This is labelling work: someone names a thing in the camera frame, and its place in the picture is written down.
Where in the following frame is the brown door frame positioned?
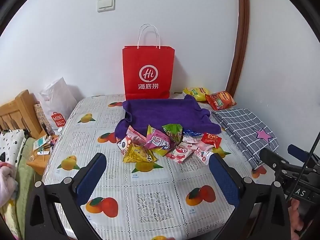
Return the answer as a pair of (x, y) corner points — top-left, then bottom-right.
(226, 0), (250, 98)

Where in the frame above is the pink plush cloth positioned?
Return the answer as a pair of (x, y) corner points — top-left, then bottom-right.
(0, 161), (19, 208)

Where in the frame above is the fruit print tablecloth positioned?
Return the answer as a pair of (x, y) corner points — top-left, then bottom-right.
(41, 94), (278, 240)

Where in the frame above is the yellow chip bag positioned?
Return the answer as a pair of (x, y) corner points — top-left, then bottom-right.
(183, 86), (210, 102)

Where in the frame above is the white light switch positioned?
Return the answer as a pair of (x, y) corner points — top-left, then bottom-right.
(97, 0), (116, 13)

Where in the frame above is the white spotted blanket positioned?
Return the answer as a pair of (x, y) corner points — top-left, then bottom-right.
(0, 129), (28, 165)

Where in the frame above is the green blanket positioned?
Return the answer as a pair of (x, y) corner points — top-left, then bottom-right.
(7, 137), (37, 205)

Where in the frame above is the red paper bag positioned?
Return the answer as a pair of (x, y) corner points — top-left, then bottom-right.
(122, 24), (175, 100)

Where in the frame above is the wooden headboard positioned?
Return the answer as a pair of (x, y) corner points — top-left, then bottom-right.
(0, 89), (43, 140)

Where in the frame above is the person's right hand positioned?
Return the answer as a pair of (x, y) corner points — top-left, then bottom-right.
(290, 199), (305, 233)

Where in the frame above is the blue snack packet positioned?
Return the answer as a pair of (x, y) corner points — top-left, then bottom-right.
(182, 129), (202, 138)

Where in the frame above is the panda print snack packet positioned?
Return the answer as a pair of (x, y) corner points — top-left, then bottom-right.
(116, 135), (133, 157)

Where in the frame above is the patterned gift bag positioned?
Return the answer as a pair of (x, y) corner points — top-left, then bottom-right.
(34, 102), (54, 135)

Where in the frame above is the wooden nightstand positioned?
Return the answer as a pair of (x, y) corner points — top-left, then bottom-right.
(26, 132), (60, 175)

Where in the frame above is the green snack packet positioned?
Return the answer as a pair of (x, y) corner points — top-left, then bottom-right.
(162, 123), (184, 145)

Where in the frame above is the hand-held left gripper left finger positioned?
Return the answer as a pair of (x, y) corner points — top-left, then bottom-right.
(25, 152), (108, 240)

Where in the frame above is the red chip bag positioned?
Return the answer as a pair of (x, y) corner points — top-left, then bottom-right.
(205, 91), (237, 111)

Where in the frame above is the small red snack packet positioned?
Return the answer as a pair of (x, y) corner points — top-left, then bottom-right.
(201, 132), (222, 148)

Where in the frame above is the black cable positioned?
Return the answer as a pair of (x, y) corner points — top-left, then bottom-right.
(286, 133), (320, 207)

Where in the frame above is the pale pink snack packet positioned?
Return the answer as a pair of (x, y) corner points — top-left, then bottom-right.
(126, 126), (147, 145)

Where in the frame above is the purple towel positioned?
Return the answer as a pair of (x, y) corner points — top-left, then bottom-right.
(114, 94), (222, 140)

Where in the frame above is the strawberry print snack packet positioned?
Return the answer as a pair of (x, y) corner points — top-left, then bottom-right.
(166, 142), (198, 164)

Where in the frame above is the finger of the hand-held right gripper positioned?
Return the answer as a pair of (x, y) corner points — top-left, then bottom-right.
(287, 144), (320, 167)
(259, 148), (304, 180)

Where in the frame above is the white plastic bag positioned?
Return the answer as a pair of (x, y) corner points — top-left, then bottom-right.
(37, 77), (78, 130)

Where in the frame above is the magenta snack packet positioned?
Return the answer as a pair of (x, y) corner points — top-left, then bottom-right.
(144, 127), (173, 152)

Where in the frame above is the teal and white box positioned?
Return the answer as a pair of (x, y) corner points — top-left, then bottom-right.
(35, 135), (49, 150)

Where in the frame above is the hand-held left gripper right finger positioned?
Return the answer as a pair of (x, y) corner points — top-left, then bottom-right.
(209, 152), (293, 240)

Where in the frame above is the grey checked cloth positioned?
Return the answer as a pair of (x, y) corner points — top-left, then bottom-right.
(211, 108), (279, 172)

